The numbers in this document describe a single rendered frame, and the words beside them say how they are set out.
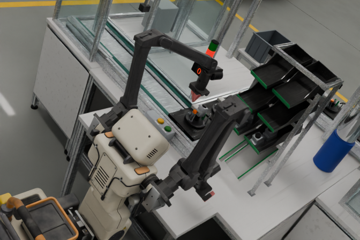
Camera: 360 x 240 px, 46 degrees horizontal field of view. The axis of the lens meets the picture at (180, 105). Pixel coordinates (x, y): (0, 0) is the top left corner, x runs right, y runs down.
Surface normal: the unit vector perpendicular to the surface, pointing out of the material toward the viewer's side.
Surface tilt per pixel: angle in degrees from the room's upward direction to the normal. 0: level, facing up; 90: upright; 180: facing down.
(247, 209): 0
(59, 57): 90
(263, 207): 0
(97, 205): 82
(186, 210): 0
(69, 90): 90
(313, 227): 90
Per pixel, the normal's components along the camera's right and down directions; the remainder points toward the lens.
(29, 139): 0.35, -0.75
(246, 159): -0.32, -0.48
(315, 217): -0.69, 0.19
